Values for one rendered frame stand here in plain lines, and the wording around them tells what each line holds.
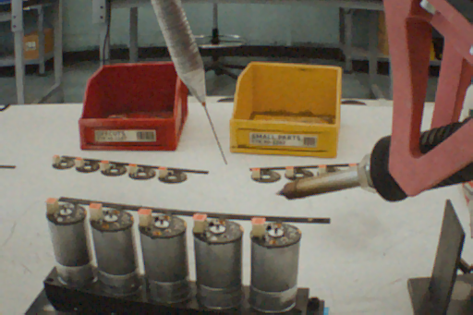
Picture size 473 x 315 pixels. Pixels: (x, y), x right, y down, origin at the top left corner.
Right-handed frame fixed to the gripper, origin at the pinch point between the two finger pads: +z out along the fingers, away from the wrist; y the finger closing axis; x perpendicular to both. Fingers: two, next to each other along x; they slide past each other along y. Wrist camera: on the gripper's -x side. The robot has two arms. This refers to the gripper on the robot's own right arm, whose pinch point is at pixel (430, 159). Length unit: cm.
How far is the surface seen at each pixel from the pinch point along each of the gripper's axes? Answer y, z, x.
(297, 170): -17.0, 24.0, -16.9
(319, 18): -305, 207, -260
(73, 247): 7.5, 15.0, -10.1
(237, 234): 0.7, 10.9, -5.8
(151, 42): -206, 263, -321
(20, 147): 1.9, 34.5, -35.6
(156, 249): 4.1, 12.6, -7.2
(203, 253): 2.4, 11.8, -5.9
